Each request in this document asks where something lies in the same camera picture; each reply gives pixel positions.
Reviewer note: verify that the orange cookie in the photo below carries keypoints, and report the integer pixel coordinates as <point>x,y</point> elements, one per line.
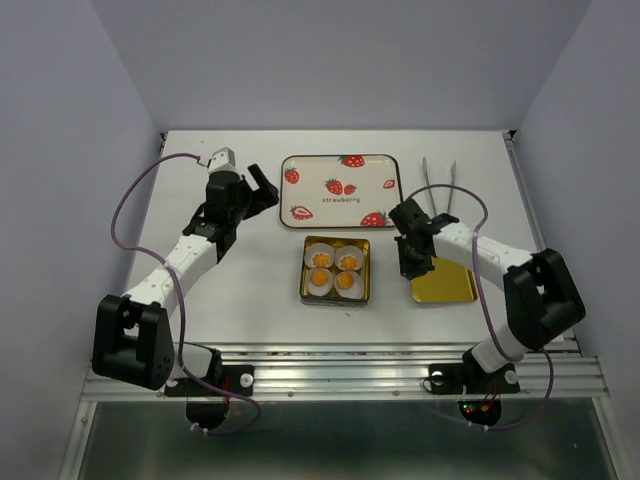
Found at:
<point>349,263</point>
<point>344,280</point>
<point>321,260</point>
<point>319,277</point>

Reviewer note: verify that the aluminium front frame rails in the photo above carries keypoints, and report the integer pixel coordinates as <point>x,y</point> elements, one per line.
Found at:
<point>394,372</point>

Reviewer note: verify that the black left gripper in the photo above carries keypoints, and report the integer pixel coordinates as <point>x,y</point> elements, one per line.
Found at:
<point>266,195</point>

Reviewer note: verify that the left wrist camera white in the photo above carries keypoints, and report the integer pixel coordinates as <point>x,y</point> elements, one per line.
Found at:
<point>222,160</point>

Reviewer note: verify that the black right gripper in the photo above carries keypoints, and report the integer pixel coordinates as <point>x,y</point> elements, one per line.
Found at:
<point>410,269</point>

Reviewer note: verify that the gold tin lid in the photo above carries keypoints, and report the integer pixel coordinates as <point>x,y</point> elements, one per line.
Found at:
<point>448,282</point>

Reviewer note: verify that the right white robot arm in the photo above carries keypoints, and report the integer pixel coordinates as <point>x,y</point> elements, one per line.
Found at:
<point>541,299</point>

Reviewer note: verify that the white paper cup back-left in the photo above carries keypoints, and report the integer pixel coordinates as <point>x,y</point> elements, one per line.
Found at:
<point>315,248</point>

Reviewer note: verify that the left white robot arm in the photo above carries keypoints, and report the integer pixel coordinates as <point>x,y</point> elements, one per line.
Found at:
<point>133,342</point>

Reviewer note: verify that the white paper cup front-left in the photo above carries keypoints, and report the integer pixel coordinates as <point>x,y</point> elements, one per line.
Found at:
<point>319,290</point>

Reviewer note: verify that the white paper cup back-right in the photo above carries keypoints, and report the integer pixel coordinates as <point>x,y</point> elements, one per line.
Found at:
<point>349,250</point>

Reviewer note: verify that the square gold cookie tin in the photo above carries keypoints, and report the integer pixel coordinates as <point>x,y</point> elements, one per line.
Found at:
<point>332,298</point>

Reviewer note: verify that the strawberry print tray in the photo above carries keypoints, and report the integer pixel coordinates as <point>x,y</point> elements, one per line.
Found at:
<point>339,191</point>

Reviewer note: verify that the metal tongs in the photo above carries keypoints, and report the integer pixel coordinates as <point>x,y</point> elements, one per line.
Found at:
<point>438,178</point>

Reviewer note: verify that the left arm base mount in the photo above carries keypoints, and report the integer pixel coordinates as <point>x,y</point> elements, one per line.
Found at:
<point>219,396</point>

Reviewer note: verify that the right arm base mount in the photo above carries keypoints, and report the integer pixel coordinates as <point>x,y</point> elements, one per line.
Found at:
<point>479,392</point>

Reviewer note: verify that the white paper cup front-right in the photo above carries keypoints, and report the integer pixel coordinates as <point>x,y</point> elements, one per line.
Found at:
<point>356,291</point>

